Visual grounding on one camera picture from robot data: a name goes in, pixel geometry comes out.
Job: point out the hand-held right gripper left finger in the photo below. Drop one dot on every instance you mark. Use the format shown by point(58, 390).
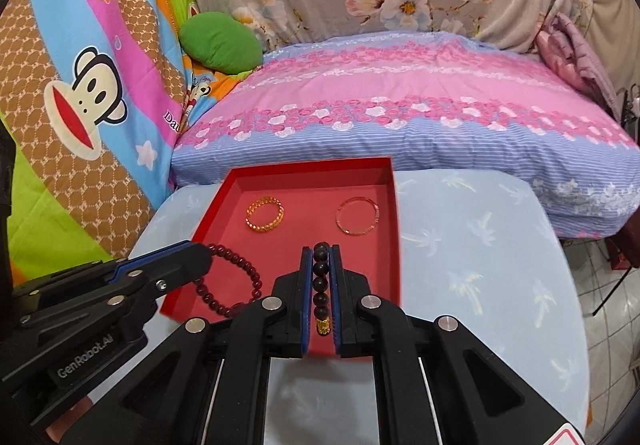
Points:
point(304, 301)

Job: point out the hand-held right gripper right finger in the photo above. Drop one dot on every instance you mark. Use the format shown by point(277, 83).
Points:
point(339, 301)

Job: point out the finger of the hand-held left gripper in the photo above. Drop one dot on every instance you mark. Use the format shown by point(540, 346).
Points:
point(150, 257)
point(185, 270)

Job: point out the red jewelry tray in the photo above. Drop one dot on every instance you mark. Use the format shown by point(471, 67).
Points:
point(300, 195)

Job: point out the thin rose gold bangle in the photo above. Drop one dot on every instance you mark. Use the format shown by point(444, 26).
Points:
point(375, 215)

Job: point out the light blue palm-print cloth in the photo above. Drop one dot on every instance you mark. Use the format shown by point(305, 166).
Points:
point(475, 250)

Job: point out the cartoon monkey printed blanket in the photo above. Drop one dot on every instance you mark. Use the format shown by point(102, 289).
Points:
point(100, 75)

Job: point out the green cushion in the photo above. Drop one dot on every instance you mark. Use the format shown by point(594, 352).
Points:
point(220, 42)

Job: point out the pink and blue floral pillow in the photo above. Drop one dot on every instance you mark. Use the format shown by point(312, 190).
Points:
point(400, 75)

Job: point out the purple quilted cloth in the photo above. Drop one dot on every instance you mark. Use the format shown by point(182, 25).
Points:
point(575, 60)

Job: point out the dark metal stand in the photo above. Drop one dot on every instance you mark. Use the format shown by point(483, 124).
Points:
point(631, 97)

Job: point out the beige cloth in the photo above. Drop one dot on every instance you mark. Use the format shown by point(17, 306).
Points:
point(612, 0)

